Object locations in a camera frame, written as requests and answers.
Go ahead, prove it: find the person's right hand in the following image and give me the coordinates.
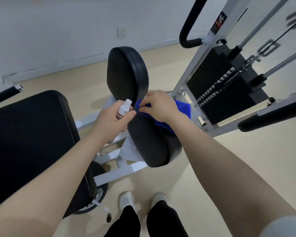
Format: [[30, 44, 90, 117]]
[[138, 90, 182, 124]]

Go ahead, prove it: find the person's left hand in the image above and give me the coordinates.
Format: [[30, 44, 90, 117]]
[[90, 100, 137, 145]]

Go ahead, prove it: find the small white spray bottle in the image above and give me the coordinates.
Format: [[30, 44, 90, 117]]
[[116, 99, 133, 120]]

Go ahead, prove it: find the blue microfibre cloth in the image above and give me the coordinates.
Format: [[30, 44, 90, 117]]
[[134, 99, 191, 135]]

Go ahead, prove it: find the person's left forearm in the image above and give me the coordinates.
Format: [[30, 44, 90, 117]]
[[0, 128, 114, 237]]

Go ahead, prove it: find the person's right forearm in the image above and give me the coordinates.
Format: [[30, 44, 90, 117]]
[[166, 107, 296, 237]]

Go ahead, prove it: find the black oval leg pad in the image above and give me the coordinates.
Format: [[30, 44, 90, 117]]
[[108, 46, 149, 104], [126, 113, 183, 169]]

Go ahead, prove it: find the black round pivot disc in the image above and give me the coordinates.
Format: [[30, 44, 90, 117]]
[[73, 161, 109, 215]]

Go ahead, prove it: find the black weight stack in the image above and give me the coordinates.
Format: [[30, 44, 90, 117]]
[[186, 44, 270, 125]]

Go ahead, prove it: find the person's left white shoe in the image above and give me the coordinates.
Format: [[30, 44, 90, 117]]
[[118, 191, 136, 215]]

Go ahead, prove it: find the person's white shoe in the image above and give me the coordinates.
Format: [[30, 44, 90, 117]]
[[118, 191, 136, 215], [151, 193, 168, 208]]

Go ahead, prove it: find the person's right white shoe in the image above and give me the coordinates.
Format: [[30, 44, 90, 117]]
[[151, 193, 168, 208]]

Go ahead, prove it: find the black padded machine seat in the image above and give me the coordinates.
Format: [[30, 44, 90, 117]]
[[0, 90, 97, 218]]

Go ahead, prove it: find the person's left black trouser leg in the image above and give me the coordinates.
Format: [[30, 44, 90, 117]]
[[103, 205, 141, 237]]

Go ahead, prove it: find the person's black trouser leg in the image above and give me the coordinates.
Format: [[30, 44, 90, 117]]
[[103, 205, 141, 237], [147, 200, 189, 237]]

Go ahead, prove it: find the person's right black trouser leg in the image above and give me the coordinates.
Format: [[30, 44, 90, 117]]
[[147, 200, 189, 237]]

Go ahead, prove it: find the red and black sticker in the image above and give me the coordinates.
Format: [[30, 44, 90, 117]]
[[211, 12, 228, 35]]

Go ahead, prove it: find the black bar with silver cap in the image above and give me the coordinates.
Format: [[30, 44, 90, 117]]
[[0, 85, 24, 108]]

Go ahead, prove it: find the grey steel guide rod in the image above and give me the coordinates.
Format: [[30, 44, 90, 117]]
[[227, 0, 293, 59], [250, 45, 296, 88]]

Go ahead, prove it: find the person's white right sleeve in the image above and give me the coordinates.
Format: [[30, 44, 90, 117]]
[[260, 215, 296, 237]]

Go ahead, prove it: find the white gym machine frame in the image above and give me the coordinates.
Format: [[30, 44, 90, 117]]
[[75, 0, 296, 188]]

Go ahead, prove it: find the black curved grip handle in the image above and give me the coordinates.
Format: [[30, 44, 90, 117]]
[[179, 0, 210, 49]]

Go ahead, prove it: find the silver chain link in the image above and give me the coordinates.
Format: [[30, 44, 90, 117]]
[[238, 55, 257, 73]]

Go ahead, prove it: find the black straight grip handle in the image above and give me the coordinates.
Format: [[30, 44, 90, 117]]
[[237, 97, 296, 132]]

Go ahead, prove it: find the black steel cable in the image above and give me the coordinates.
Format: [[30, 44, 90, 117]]
[[251, 20, 296, 61]]

